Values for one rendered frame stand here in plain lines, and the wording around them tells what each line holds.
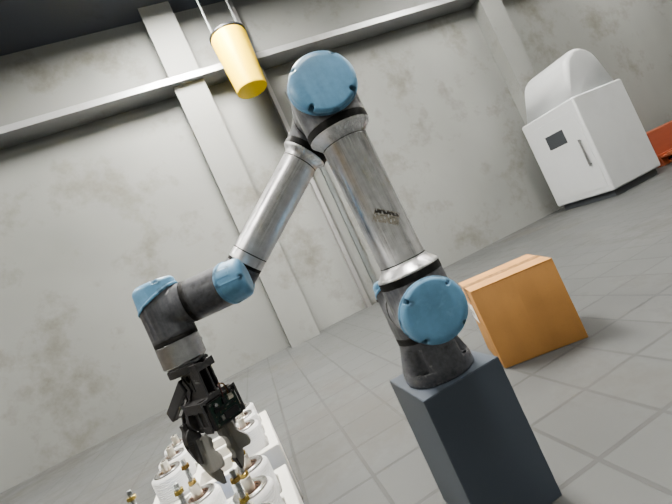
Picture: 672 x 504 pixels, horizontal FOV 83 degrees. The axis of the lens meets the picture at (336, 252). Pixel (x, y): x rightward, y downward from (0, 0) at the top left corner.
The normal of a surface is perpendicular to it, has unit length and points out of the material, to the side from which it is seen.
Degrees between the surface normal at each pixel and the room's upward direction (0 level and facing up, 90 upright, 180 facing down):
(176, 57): 90
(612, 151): 90
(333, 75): 82
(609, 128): 90
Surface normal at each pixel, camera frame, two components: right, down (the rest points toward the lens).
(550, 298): -0.14, 0.05
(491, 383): 0.22, -0.11
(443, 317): 0.11, 0.08
